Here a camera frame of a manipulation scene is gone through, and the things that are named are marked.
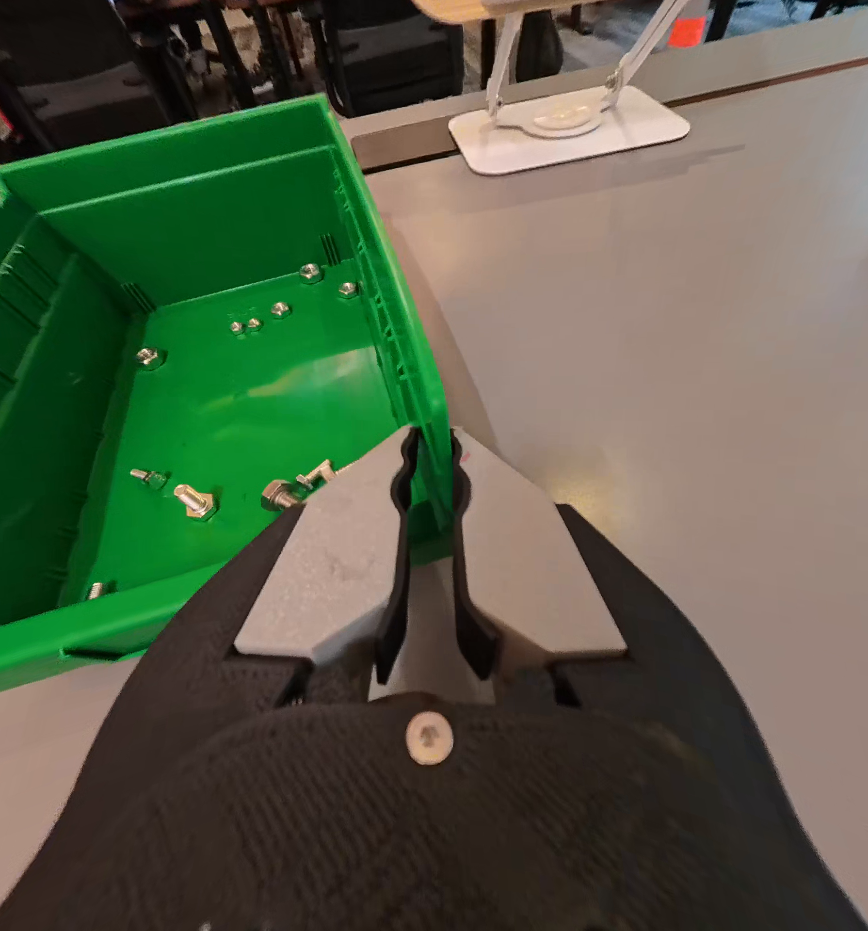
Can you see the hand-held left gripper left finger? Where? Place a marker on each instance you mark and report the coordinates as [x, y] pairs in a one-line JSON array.
[[317, 560]]

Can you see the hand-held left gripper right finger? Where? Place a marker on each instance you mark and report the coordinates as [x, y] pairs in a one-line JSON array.
[[536, 574]]

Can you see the small silver bolt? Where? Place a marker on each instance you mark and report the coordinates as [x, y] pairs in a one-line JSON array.
[[150, 478]]

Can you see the green plastic bin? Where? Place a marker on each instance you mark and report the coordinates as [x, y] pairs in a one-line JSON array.
[[223, 218]]

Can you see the long thin silver bolt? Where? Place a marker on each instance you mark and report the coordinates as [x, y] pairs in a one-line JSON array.
[[316, 474]]

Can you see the loose silver hex nuts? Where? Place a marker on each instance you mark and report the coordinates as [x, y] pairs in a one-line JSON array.
[[347, 290]]

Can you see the white folding stand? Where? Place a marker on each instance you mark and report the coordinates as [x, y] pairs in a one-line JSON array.
[[572, 145]]

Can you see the black bag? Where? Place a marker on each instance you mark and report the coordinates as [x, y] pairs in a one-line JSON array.
[[397, 65]]

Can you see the black office chair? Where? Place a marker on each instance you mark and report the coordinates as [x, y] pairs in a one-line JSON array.
[[77, 94]]

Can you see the orange floor marker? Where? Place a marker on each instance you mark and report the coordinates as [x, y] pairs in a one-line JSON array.
[[688, 33]]

